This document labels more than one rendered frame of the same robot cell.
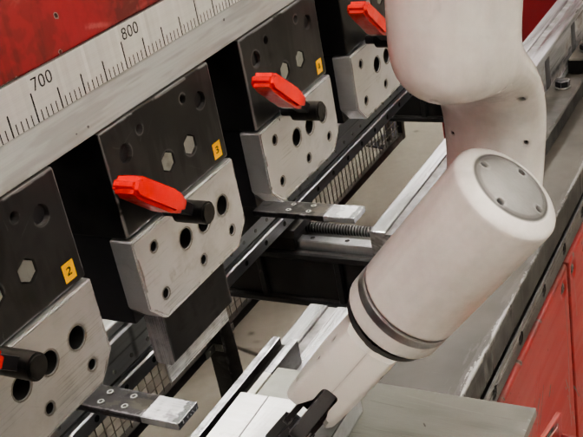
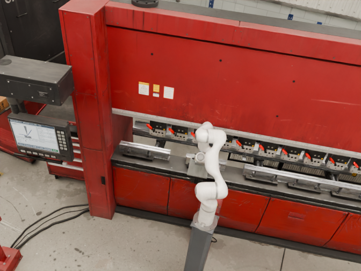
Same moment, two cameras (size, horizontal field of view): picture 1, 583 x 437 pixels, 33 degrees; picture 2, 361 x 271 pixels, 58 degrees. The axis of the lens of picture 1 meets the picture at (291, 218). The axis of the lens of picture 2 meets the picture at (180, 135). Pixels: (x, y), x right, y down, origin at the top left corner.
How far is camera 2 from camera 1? 2.42 m
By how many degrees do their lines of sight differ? 54
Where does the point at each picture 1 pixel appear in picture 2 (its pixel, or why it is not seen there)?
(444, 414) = (204, 171)
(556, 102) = (307, 187)
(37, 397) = (178, 137)
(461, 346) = (232, 179)
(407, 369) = (226, 175)
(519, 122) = not seen: hidden behind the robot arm
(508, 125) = not seen: hidden behind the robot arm
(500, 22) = (200, 146)
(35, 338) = (180, 134)
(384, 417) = (203, 167)
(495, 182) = (199, 155)
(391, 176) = not seen: outside the picture
